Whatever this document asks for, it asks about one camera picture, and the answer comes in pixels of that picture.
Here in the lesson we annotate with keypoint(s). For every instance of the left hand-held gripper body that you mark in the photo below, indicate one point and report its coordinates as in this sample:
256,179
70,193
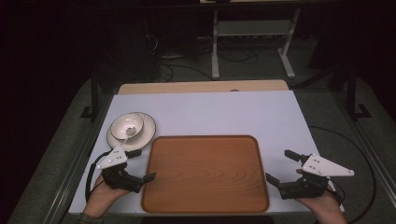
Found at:
120,180

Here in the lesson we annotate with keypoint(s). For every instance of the white ceramic bowl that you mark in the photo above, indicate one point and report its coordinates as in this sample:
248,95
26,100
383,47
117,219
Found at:
126,126

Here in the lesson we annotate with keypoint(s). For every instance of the person's left hand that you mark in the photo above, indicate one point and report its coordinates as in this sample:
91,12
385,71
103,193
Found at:
101,199

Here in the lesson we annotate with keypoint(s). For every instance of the white table mat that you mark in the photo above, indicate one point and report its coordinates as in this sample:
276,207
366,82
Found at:
218,113

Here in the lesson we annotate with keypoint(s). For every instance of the metal spoon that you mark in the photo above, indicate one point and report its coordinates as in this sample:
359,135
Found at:
130,130

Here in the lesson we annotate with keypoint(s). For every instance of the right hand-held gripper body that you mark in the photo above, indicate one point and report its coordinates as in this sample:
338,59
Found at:
314,182

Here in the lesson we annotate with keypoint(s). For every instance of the brown wooden tray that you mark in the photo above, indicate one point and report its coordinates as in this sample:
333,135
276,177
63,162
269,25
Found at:
205,174

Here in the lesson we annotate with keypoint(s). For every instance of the aluminium frame rail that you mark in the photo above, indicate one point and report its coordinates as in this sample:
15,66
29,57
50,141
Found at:
370,152
71,174

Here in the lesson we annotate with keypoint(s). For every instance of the white metal desk frame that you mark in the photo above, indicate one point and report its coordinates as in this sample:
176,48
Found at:
252,28

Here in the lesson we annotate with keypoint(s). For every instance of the person's right hand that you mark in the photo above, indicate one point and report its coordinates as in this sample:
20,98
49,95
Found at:
323,205

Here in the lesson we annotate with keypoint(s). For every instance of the black metal stand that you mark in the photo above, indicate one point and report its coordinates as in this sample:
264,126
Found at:
352,93
94,96

